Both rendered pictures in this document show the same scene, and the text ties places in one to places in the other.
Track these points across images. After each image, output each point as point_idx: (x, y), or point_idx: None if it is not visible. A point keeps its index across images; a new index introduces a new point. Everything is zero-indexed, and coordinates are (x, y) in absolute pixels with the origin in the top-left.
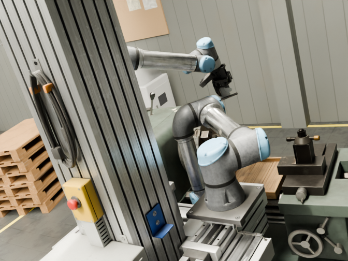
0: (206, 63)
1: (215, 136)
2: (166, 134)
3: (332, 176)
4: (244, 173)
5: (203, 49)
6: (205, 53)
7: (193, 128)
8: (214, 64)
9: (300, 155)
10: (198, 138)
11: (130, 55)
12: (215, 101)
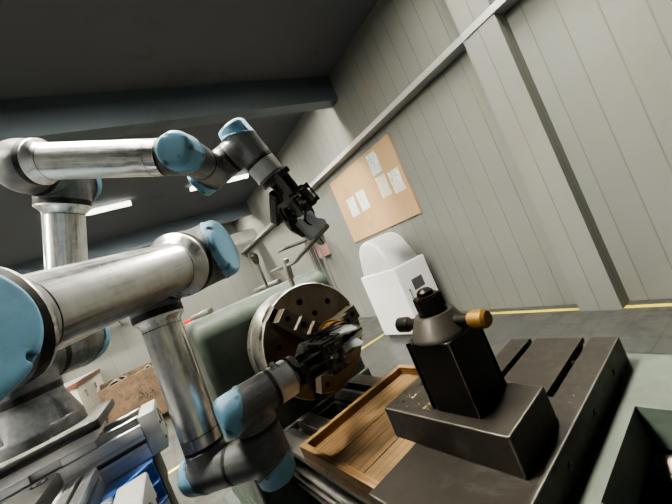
0: (166, 145)
1: (300, 321)
2: (229, 317)
3: (590, 481)
4: (382, 404)
5: (225, 140)
6: (229, 146)
7: (164, 299)
8: (187, 145)
9: (434, 382)
10: (264, 323)
11: (0, 148)
12: (193, 231)
